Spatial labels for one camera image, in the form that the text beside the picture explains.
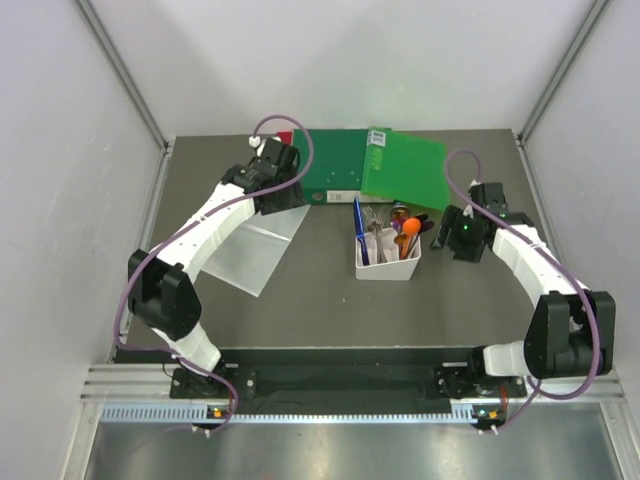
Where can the light green plastic folder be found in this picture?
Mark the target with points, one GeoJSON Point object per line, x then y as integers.
{"type": "Point", "coordinates": [405, 168]}

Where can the orange plastic spoon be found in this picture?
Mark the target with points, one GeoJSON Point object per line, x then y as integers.
{"type": "Point", "coordinates": [411, 227]}

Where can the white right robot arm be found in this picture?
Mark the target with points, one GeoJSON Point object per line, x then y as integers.
{"type": "Point", "coordinates": [571, 333]}

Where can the red folder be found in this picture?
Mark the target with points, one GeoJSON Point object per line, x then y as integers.
{"type": "Point", "coordinates": [285, 137]}

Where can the clear mesh zip pouch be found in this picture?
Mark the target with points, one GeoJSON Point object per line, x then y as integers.
{"type": "Point", "coordinates": [250, 254]}

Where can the white divided plastic container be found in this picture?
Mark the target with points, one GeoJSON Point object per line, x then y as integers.
{"type": "Point", "coordinates": [399, 270]}

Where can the grey slotted cable duct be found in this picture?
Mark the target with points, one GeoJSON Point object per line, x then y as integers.
{"type": "Point", "coordinates": [205, 414]}

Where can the dark blue table knife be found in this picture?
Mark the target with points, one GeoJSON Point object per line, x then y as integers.
{"type": "Point", "coordinates": [360, 232]}

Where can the black iridescent spoon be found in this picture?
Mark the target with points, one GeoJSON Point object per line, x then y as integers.
{"type": "Point", "coordinates": [426, 225]}

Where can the copper spoon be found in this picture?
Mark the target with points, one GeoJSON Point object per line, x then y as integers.
{"type": "Point", "coordinates": [402, 241]}

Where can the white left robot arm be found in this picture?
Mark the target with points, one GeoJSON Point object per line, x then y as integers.
{"type": "Point", "coordinates": [163, 294]}

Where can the dark green ring binder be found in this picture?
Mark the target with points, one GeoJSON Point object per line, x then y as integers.
{"type": "Point", "coordinates": [336, 171]}

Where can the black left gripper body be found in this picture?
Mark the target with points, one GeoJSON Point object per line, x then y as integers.
{"type": "Point", "coordinates": [287, 199]}

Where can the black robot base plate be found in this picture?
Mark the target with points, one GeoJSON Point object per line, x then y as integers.
{"type": "Point", "coordinates": [305, 384]}

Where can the silver spoon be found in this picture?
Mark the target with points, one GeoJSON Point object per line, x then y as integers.
{"type": "Point", "coordinates": [399, 215]}

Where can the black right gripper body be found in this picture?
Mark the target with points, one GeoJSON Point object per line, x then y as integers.
{"type": "Point", "coordinates": [461, 238]}

